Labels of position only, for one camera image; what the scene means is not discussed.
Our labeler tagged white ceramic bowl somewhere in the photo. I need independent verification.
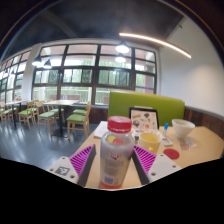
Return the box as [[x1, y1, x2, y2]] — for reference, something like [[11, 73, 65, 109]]
[[171, 118, 196, 139]]

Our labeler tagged flat round red coaster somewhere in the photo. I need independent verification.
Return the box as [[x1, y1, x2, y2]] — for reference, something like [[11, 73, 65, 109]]
[[163, 148, 181, 160]]

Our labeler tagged green upholstered bench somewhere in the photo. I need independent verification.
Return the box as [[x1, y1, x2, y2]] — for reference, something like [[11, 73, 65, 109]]
[[107, 91, 186, 127]]

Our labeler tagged black-framed sticker-covered board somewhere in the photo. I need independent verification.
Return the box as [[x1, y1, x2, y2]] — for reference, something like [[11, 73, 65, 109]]
[[128, 106, 160, 132]]

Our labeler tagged pale yellow mug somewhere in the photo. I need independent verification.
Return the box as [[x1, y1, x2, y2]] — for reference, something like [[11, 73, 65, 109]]
[[137, 131, 163, 155]]

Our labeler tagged small blue-capped tube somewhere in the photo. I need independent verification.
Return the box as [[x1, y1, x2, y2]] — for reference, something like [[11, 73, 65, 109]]
[[162, 122, 170, 138]]

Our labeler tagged small white flat card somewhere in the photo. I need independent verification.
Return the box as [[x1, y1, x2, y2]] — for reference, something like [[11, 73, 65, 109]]
[[161, 136, 174, 148]]

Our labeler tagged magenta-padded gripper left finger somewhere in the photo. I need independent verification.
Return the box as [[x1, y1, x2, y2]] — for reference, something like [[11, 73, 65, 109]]
[[46, 143, 97, 188]]

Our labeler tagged curved strip ceiling light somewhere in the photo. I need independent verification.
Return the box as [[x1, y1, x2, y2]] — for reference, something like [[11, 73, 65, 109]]
[[118, 32, 193, 60]]

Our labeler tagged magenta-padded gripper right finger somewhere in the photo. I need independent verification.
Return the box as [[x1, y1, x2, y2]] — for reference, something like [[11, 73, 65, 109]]
[[130, 144, 184, 186]]

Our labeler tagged small white packet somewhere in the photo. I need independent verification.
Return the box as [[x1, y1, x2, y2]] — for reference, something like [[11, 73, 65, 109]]
[[178, 137, 196, 151]]

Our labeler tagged wooden dining table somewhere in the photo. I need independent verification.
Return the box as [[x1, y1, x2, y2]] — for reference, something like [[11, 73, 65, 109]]
[[4, 99, 28, 129], [43, 99, 81, 138]]

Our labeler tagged group of pendant lamps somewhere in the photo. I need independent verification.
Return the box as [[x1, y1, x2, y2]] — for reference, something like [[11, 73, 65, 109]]
[[31, 40, 131, 70]]

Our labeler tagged group of green-seated wooden chairs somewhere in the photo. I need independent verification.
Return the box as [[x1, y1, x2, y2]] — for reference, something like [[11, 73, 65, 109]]
[[0, 100, 93, 140]]

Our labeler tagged white paper sheet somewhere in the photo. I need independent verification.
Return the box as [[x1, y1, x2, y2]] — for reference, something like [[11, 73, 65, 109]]
[[93, 120, 109, 139]]

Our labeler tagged clear red-capped drink bottle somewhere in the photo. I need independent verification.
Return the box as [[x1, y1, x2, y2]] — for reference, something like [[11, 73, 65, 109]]
[[98, 115, 135, 190]]

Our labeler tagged large black-framed window wall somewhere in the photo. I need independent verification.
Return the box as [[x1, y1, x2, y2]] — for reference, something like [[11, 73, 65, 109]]
[[0, 43, 158, 106]]

